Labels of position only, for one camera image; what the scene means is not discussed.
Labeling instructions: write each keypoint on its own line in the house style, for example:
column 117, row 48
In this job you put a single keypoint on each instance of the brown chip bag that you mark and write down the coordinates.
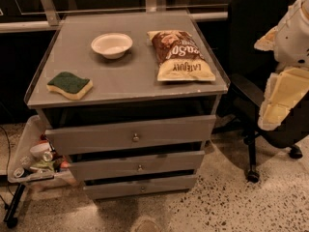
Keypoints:
column 179, row 57

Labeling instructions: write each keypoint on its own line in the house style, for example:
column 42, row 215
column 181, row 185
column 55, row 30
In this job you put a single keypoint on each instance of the black office chair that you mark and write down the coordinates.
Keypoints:
column 249, row 69

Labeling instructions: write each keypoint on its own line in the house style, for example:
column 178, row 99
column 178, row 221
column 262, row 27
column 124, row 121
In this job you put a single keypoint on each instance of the grey bottom drawer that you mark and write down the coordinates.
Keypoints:
column 156, row 185

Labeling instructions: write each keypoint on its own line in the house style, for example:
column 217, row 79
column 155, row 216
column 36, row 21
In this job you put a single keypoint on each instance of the grey top drawer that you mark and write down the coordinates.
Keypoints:
column 90, row 139

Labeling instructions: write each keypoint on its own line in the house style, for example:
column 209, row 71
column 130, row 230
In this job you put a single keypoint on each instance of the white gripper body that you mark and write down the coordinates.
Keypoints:
column 294, row 41

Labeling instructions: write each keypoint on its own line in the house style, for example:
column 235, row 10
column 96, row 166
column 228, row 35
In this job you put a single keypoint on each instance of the grey drawer cabinet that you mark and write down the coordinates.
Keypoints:
column 125, row 89

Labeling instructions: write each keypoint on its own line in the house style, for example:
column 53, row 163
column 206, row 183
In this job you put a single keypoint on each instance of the black stand leg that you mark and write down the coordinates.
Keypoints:
column 9, row 218

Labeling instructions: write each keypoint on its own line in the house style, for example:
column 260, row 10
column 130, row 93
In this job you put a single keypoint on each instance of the white cup in bin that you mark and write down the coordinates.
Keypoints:
column 38, row 150

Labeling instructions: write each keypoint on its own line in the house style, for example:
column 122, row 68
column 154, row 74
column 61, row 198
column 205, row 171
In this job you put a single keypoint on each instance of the green yellow sponge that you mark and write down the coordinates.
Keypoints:
column 70, row 85

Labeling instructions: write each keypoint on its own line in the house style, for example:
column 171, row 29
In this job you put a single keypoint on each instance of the metal railing bar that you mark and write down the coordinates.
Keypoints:
column 34, row 26

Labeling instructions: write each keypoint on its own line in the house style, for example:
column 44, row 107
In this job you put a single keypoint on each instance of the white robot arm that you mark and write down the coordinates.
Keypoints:
column 291, row 46

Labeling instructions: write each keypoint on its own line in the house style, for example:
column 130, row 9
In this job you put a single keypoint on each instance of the clear plastic side bin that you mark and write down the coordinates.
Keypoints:
column 26, row 169

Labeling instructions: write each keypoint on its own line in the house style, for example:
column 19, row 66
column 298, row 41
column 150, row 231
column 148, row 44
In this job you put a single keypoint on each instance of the white bowl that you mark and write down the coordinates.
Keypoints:
column 112, row 45

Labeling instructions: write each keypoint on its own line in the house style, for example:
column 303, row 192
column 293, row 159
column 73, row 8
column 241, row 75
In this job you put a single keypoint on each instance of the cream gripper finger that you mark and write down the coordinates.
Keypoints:
column 283, row 92

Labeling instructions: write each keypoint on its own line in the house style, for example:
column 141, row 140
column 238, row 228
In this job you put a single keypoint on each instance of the grey drawer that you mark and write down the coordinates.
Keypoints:
column 156, row 185
column 151, row 164
column 90, row 139

